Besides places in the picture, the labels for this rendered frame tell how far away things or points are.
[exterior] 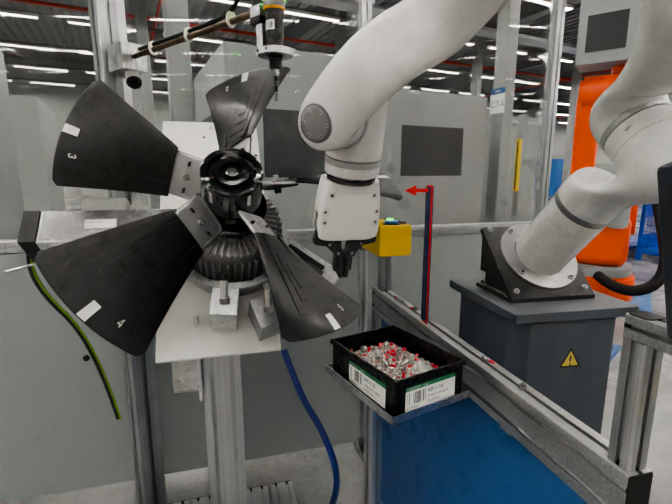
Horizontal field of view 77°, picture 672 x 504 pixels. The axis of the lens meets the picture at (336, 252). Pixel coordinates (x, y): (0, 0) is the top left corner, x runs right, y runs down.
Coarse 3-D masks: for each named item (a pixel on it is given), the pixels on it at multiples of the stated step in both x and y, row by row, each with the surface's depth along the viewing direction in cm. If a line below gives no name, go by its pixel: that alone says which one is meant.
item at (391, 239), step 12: (384, 228) 119; (396, 228) 120; (408, 228) 121; (384, 240) 120; (396, 240) 121; (408, 240) 122; (372, 252) 126; (384, 252) 121; (396, 252) 122; (408, 252) 123
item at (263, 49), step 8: (256, 8) 83; (256, 16) 82; (264, 16) 83; (256, 24) 83; (264, 24) 83; (264, 32) 83; (264, 40) 83; (264, 48) 80; (272, 48) 80; (280, 48) 80; (288, 48) 81; (264, 56) 84; (288, 56) 84
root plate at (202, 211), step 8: (192, 200) 79; (200, 200) 80; (184, 208) 78; (200, 208) 81; (208, 208) 82; (184, 216) 78; (192, 216) 80; (200, 216) 81; (208, 216) 82; (184, 224) 79; (192, 224) 80; (208, 224) 82; (216, 224) 84; (192, 232) 80; (200, 232) 81; (216, 232) 84; (200, 240) 81; (208, 240) 83
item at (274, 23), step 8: (272, 8) 80; (280, 8) 81; (272, 16) 81; (280, 16) 81; (272, 24) 81; (280, 24) 81; (272, 32) 81; (280, 32) 82; (272, 40) 82; (280, 40) 82; (272, 56) 82; (280, 56) 83; (272, 64) 83; (280, 64) 83
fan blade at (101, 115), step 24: (96, 96) 84; (72, 120) 84; (96, 120) 84; (120, 120) 84; (144, 120) 84; (72, 144) 84; (96, 144) 84; (120, 144) 84; (144, 144) 84; (168, 144) 84; (72, 168) 84; (96, 168) 85; (120, 168) 85; (144, 168) 85; (168, 168) 85; (144, 192) 86; (168, 192) 87
